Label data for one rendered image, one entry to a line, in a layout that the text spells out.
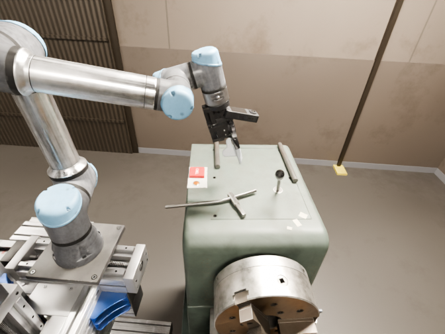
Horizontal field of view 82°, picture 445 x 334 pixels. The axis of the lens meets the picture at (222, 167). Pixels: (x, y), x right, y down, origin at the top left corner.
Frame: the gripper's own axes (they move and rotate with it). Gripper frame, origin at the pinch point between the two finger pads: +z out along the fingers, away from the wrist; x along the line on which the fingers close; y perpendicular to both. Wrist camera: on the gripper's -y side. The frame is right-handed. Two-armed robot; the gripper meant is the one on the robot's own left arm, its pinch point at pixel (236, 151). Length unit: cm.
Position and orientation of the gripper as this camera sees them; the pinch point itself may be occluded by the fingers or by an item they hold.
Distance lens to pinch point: 91.2
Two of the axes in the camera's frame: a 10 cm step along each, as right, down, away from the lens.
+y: -9.5, 3.1, -0.2
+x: 2.1, 5.8, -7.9
